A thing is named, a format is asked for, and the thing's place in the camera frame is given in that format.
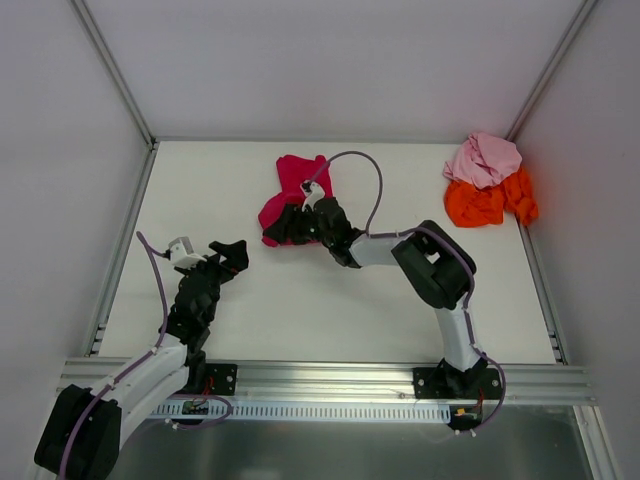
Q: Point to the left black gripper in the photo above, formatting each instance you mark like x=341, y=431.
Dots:
x=215, y=265

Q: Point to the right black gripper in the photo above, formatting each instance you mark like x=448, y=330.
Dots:
x=298, y=226

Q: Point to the magenta t shirt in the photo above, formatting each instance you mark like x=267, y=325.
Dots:
x=292, y=172

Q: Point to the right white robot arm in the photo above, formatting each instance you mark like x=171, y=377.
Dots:
x=438, y=269

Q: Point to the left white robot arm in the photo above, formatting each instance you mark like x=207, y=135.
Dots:
x=88, y=426

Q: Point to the orange t shirt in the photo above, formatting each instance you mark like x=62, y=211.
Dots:
x=470, y=207

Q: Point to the pink t shirt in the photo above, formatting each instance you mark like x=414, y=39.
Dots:
x=483, y=161

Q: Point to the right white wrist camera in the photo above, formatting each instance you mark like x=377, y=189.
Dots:
x=313, y=193

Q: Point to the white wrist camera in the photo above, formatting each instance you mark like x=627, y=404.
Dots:
x=181, y=254
x=313, y=193

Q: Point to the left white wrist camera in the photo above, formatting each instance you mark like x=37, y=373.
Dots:
x=181, y=254

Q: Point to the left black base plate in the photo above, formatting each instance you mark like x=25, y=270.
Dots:
x=212, y=379

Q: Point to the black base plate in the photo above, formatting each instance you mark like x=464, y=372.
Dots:
x=212, y=379
x=430, y=385

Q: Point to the aluminium mounting rail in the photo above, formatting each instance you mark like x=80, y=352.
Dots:
x=392, y=383

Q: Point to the white slotted cable duct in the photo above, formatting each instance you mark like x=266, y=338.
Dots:
x=412, y=412

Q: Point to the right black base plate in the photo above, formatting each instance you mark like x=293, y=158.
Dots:
x=430, y=385

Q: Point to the left aluminium frame post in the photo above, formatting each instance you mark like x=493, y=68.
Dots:
x=105, y=56

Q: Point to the aluminium frame post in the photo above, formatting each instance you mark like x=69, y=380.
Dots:
x=552, y=65
x=105, y=56

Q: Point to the right aluminium frame post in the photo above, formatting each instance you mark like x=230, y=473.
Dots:
x=552, y=65

